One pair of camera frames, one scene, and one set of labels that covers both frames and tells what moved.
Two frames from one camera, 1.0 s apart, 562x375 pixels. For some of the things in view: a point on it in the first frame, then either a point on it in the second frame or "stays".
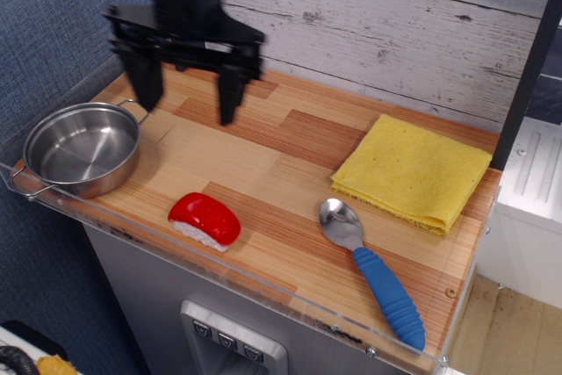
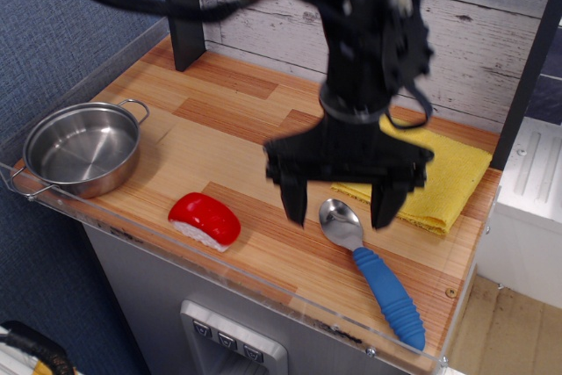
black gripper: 186,25 to 348,145
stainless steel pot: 86,149 stays
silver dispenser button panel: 219,344 stays
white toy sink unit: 521,246 stays
